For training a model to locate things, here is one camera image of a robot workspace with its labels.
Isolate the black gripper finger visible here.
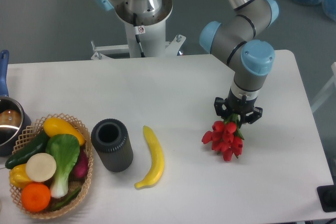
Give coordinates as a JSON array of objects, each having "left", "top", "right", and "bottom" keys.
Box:
[
  {"left": 214, "top": 97, "right": 232, "bottom": 118},
  {"left": 240, "top": 107, "right": 262, "bottom": 124}
]

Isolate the yellow bell pepper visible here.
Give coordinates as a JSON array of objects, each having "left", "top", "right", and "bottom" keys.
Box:
[{"left": 9, "top": 164, "right": 33, "bottom": 189}]

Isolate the blue handled saucepan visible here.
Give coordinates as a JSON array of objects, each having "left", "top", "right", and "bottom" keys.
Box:
[{"left": 1, "top": 50, "right": 31, "bottom": 157}]

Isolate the yellow squash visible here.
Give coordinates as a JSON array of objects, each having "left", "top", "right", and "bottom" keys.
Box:
[{"left": 43, "top": 118, "right": 86, "bottom": 146}]

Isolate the orange fruit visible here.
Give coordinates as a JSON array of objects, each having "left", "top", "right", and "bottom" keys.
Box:
[{"left": 20, "top": 183, "right": 51, "bottom": 212}]

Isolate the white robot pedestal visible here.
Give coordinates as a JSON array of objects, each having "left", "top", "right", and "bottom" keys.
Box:
[{"left": 91, "top": 0, "right": 186, "bottom": 60}]

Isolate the white frame at right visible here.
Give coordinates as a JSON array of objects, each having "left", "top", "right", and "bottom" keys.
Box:
[{"left": 310, "top": 62, "right": 335, "bottom": 113}]

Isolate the purple red onion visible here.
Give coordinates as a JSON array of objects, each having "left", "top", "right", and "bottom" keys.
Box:
[{"left": 72, "top": 149, "right": 89, "bottom": 179}]

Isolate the green chili pepper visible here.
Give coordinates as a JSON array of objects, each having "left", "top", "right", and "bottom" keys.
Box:
[{"left": 49, "top": 187, "right": 81, "bottom": 211}]

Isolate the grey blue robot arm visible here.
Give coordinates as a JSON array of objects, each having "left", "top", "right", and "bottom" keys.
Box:
[{"left": 94, "top": 0, "right": 279, "bottom": 125}]

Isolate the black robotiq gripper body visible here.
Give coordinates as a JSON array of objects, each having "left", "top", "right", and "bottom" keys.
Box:
[{"left": 225, "top": 90, "right": 257, "bottom": 115}]

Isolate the dark grey ribbed vase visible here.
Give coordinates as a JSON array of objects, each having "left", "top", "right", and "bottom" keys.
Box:
[{"left": 91, "top": 119, "right": 133, "bottom": 173}]

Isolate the dark green cucumber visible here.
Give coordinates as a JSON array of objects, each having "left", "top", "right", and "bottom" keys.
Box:
[{"left": 5, "top": 130, "right": 49, "bottom": 169}]

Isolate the black device at edge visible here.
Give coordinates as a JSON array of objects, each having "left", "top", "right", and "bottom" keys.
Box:
[{"left": 317, "top": 185, "right": 335, "bottom": 212}]

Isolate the yellow plastic banana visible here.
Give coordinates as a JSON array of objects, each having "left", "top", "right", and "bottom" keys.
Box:
[{"left": 134, "top": 125, "right": 165, "bottom": 189}]

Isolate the black cable on pedestal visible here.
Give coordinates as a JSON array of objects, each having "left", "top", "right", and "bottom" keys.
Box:
[{"left": 132, "top": 13, "right": 145, "bottom": 58}]

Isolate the red tulip bouquet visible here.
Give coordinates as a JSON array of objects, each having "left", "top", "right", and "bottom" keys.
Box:
[{"left": 202, "top": 114, "right": 244, "bottom": 162}]

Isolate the green bok choy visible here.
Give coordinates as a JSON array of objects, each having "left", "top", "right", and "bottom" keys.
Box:
[{"left": 46, "top": 134, "right": 80, "bottom": 198}]

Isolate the woven wicker basket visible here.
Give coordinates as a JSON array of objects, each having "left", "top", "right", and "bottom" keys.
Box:
[{"left": 9, "top": 113, "right": 93, "bottom": 219}]

